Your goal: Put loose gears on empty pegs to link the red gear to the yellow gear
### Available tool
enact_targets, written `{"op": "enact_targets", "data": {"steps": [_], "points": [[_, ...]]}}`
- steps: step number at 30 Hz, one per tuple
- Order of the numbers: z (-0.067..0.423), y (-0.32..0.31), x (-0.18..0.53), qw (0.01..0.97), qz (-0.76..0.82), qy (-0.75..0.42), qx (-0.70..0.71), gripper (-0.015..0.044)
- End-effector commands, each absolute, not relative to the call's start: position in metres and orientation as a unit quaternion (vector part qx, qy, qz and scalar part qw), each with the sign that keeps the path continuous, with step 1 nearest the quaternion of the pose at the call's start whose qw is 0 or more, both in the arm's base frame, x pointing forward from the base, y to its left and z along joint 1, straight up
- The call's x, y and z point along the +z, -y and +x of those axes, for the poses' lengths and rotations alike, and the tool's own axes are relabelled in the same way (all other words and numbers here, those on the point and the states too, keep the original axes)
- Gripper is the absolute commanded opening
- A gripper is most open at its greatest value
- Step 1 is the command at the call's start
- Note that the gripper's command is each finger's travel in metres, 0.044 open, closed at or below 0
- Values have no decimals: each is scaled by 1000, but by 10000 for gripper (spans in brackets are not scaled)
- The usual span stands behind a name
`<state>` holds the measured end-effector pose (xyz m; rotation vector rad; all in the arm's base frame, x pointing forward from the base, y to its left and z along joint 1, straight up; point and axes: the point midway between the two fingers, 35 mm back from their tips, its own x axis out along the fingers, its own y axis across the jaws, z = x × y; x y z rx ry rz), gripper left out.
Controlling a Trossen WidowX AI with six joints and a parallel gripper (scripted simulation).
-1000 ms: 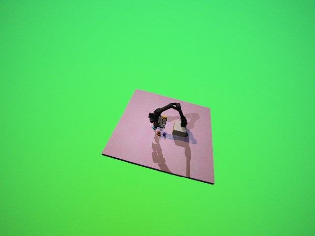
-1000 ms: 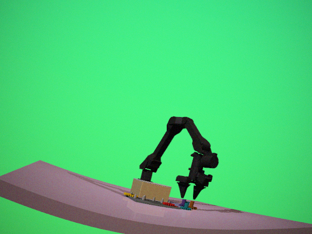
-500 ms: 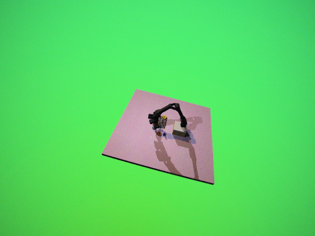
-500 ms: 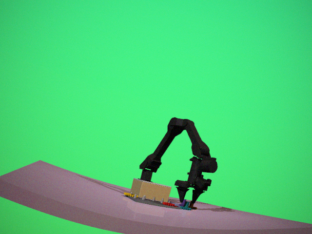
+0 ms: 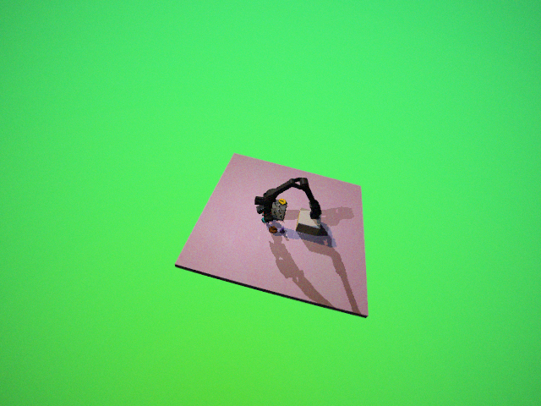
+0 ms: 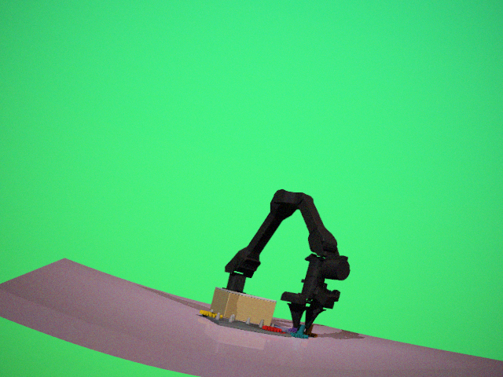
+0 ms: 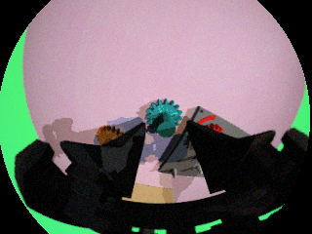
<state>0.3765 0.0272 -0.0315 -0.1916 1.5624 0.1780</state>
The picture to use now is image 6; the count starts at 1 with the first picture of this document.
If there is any orange gear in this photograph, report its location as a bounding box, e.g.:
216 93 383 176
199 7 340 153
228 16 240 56
304 324 318 338

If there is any yellow gear with black stripe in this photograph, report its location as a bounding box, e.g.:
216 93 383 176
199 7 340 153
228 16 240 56
199 310 217 317

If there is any teal gear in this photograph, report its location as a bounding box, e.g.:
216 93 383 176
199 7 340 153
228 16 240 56
290 324 308 339

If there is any red gear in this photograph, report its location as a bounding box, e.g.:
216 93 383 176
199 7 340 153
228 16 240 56
263 325 282 332

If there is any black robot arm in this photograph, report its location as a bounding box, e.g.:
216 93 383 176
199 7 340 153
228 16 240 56
222 189 351 306

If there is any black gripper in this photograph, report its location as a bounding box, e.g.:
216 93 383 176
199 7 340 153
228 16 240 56
280 276 335 329

